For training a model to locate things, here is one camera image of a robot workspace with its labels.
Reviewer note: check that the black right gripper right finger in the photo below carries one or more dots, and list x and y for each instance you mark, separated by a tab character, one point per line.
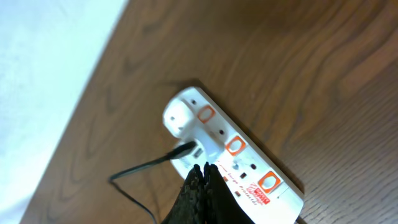
221	206

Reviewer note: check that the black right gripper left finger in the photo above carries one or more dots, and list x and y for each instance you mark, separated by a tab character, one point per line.
189	207

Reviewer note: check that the white USB charger plug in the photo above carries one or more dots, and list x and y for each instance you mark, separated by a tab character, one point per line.
181	121

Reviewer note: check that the white power strip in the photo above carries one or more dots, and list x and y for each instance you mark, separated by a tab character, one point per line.
260	188

